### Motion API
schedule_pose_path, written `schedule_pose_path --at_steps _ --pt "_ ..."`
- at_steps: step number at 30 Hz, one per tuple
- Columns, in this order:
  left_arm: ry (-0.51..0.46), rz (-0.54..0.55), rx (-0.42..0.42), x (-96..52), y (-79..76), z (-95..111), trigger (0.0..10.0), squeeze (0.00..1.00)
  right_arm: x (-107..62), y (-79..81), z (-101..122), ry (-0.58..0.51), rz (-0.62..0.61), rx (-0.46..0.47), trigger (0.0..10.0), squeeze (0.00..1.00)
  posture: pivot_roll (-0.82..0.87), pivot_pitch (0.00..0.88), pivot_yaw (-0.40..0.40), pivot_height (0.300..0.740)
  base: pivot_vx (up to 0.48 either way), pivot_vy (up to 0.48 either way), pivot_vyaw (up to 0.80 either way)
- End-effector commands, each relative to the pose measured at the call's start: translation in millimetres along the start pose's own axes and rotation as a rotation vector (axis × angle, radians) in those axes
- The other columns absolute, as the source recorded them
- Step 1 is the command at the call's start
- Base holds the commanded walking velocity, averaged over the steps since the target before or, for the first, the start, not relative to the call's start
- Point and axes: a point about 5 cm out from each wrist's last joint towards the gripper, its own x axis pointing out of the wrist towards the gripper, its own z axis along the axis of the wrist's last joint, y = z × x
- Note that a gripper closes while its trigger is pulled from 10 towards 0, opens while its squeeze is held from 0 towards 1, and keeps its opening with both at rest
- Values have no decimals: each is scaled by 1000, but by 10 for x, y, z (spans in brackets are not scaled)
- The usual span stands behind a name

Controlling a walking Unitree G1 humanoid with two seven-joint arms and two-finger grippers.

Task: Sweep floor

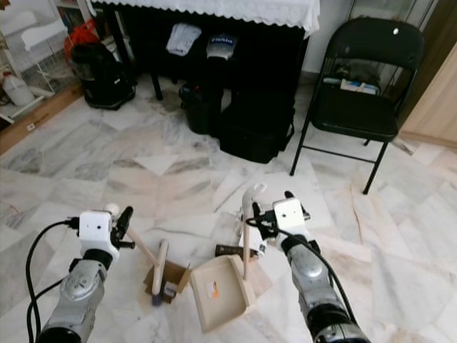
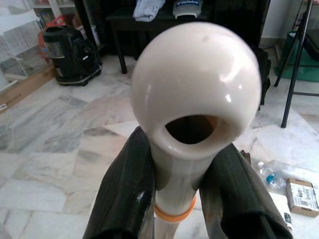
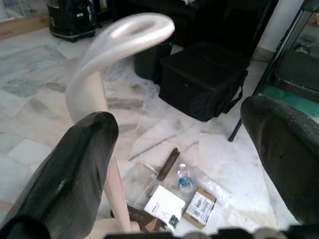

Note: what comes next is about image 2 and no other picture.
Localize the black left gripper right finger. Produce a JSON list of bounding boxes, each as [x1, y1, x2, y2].
[[198, 143, 294, 239]]

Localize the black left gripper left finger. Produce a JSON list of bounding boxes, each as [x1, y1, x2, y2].
[[84, 126, 157, 239]]

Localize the small brown cardboard box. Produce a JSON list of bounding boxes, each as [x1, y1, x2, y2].
[[286, 178, 319, 219]]

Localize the cream plastic broom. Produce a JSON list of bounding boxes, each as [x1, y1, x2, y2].
[[131, 22, 262, 239]]

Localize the clear plastic water bottle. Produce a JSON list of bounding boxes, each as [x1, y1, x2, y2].
[[256, 160, 287, 194]]

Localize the white flat box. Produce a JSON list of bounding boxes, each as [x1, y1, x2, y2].
[[268, 191, 294, 231]]

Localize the black folding chair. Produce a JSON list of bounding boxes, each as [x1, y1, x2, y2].
[[274, 0, 319, 129]]

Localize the long cardboard box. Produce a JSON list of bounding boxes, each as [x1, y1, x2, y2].
[[0, 65, 57, 115]]

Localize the green bag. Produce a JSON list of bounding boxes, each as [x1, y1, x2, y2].
[[276, 31, 319, 83]]

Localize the black canister vacuum cleaner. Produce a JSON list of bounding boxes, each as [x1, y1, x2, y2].
[[42, 24, 103, 87]]

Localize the black piano bench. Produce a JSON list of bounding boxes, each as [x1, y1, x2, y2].
[[105, 9, 212, 75]]

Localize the light blue folded towel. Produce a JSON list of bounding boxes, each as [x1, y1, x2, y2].
[[132, 0, 165, 22]]

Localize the white bookshelf with books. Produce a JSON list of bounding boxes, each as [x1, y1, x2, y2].
[[24, 0, 78, 28]]

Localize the white and blue cap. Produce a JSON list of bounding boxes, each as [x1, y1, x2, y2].
[[172, 0, 202, 19]]

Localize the white wire cage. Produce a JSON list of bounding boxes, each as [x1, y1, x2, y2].
[[0, 12, 48, 83]]

